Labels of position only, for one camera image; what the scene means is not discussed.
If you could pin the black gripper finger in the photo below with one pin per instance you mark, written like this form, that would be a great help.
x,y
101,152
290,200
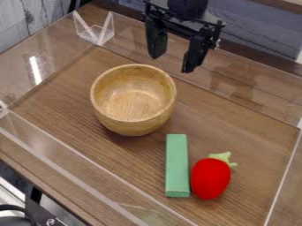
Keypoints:
x,y
155,38
195,54

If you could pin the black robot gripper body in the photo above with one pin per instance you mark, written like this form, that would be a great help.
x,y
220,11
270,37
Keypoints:
x,y
186,18

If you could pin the red plush strawberry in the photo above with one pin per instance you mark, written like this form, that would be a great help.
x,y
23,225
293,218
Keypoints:
x,y
211,175

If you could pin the wooden bowl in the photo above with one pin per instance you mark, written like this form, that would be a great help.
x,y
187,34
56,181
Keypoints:
x,y
133,97

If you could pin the green rectangular block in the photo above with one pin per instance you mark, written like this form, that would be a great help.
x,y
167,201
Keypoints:
x,y
176,166

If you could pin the clear acrylic corner bracket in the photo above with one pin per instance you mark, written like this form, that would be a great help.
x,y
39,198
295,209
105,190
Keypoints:
x,y
96,34

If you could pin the clear acrylic tray wall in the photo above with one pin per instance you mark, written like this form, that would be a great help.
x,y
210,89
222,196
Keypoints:
x,y
107,176

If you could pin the black table leg bracket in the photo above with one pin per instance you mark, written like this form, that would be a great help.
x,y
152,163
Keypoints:
x,y
44,211

